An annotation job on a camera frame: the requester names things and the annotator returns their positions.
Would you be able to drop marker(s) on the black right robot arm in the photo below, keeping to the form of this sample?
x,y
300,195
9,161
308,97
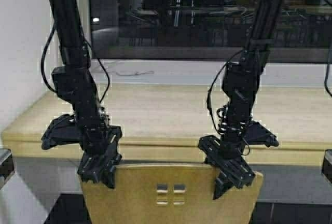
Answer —
x,y
237,129

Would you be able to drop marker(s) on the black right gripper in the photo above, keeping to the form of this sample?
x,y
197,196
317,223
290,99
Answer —
x,y
226,154

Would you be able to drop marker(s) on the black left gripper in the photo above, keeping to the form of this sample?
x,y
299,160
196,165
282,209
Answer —
x,y
101,167

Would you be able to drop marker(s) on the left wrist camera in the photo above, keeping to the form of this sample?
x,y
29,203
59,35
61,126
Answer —
x,y
61,131

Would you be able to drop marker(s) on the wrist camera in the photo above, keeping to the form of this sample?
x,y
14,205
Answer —
x,y
257,134
61,131

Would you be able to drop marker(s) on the long wooden counter table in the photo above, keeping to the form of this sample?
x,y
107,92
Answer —
x,y
165,122

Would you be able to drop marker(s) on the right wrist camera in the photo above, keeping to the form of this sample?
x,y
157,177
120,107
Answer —
x,y
257,134

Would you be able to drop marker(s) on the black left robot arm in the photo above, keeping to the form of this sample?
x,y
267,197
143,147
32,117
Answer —
x,y
89,124

